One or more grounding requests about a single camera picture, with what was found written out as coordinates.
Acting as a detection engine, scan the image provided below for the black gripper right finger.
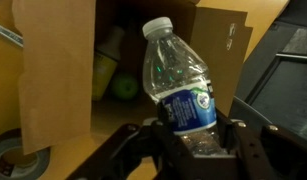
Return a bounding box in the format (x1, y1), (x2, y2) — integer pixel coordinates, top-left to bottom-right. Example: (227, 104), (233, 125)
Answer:
(214, 109), (243, 157)

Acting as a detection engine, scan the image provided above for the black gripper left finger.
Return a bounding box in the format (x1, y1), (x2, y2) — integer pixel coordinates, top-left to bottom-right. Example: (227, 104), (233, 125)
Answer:
(150, 102), (195, 168)

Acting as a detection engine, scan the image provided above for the clear plastic water bottle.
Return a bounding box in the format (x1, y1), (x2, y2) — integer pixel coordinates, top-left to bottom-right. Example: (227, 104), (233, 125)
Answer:
(141, 16), (228, 157)

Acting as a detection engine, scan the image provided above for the yellow green bottle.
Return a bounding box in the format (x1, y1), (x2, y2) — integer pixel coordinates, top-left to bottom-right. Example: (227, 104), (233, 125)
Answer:
(91, 24), (127, 102)

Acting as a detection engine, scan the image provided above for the brown cardboard box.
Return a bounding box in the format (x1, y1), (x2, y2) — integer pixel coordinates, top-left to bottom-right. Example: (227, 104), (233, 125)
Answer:
(11, 0), (254, 156)

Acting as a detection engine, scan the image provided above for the green ball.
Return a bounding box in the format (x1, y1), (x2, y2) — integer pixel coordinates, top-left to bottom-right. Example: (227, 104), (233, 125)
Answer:
(109, 71), (140, 101)

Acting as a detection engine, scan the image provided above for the metal ruler strip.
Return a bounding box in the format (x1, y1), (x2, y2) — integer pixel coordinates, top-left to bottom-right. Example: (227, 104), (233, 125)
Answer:
(0, 21), (24, 48)

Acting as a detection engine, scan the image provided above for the black equipment frame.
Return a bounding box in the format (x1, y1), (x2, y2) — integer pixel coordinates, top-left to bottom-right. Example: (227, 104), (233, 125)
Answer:
(230, 0), (307, 145)

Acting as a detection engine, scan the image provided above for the grey duct tape roll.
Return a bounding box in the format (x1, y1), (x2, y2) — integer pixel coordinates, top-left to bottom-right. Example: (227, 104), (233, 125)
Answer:
(0, 127), (52, 180)

